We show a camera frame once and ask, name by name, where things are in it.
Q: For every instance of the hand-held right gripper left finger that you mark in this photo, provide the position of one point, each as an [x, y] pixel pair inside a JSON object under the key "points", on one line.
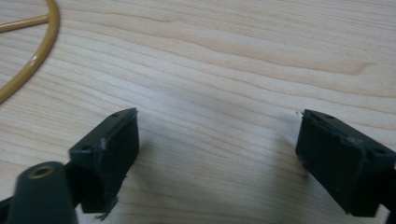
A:
{"points": [[106, 161]]}

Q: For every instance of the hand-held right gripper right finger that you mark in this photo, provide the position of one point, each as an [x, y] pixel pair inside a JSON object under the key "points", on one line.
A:
{"points": [[339, 165]]}

